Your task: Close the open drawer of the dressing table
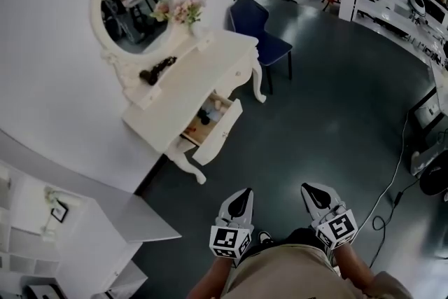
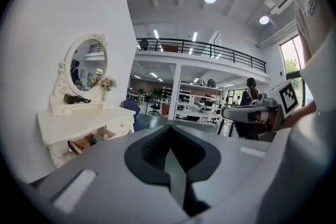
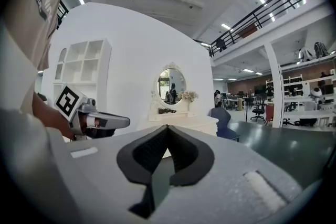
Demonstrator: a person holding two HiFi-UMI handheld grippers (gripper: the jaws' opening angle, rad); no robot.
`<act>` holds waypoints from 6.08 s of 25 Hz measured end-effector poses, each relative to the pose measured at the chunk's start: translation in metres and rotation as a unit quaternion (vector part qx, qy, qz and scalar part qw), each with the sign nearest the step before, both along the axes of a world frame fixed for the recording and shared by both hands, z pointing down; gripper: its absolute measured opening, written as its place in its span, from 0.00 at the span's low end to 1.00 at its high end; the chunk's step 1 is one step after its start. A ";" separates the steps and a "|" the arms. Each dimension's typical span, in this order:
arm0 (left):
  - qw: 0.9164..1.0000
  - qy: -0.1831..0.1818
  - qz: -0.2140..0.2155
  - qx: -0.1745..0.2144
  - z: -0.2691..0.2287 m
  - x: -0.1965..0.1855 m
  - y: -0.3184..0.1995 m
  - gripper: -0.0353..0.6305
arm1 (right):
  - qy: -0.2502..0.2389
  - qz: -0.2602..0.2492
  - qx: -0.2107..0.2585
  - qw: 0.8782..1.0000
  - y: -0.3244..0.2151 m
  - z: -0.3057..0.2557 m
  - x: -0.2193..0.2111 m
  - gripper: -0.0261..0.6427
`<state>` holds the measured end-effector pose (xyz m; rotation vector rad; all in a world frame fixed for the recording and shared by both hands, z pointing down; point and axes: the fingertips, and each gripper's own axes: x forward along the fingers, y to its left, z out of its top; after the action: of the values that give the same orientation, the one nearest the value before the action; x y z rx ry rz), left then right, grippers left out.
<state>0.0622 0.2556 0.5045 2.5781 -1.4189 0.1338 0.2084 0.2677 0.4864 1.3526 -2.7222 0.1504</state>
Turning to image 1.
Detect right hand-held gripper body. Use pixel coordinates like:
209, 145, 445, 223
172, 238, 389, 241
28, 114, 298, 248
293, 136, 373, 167
309, 203, 358, 251

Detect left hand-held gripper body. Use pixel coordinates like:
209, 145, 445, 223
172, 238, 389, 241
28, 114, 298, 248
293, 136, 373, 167
209, 215, 255, 260

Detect white large drawer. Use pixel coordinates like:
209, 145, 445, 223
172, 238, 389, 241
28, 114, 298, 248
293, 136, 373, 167
181, 89, 244, 167

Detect white dressing table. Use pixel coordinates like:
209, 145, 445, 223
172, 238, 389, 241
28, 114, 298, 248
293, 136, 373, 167
121, 29, 267, 186

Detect person's right forearm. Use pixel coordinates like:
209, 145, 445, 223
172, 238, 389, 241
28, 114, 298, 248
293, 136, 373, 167
330, 243, 377, 291

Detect person's left forearm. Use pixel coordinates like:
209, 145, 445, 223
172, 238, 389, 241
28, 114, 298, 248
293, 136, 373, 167
187, 257, 235, 299

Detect person's black trousers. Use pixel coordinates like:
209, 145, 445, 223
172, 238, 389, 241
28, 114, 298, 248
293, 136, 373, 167
244, 227, 328, 256

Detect person's beige shirt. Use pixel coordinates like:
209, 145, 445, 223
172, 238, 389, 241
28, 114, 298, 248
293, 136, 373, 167
222, 243, 414, 299

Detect black round item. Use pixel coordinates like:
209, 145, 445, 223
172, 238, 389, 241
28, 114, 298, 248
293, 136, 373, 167
197, 108, 213, 126

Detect black round stool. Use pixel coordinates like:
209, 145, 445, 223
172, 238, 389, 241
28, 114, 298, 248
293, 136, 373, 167
419, 150, 448, 197

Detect pale pink round items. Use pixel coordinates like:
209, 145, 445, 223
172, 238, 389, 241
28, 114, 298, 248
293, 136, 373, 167
209, 97, 228, 113

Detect white shelf unit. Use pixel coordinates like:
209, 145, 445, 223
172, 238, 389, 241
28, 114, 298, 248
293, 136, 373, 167
0, 159, 148, 299

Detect white flower decoration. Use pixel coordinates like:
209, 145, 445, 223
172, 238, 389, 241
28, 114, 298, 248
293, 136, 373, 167
41, 185, 84, 242

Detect blue chair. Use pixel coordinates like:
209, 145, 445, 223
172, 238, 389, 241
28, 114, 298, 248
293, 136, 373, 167
229, 0, 294, 95

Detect pink flower bouquet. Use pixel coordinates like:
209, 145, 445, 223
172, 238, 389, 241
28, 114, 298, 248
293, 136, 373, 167
170, 0, 207, 27

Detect white oval framed mirror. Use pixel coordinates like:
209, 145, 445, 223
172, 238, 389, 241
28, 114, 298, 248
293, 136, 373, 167
90, 0, 186, 95

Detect black power adapter cable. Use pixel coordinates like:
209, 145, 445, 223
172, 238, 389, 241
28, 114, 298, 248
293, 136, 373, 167
367, 178, 421, 269

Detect black hair dryer with cord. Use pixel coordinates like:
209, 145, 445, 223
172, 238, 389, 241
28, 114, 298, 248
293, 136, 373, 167
139, 55, 178, 87

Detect white desk with black frame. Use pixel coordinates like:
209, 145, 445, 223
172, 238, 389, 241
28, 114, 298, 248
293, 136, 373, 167
407, 61, 448, 155

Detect small black picture frame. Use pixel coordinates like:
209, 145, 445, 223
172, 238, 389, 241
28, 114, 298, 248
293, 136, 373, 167
50, 201, 70, 223

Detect round ring lamp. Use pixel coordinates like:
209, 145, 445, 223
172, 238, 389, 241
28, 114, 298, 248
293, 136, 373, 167
407, 0, 428, 25

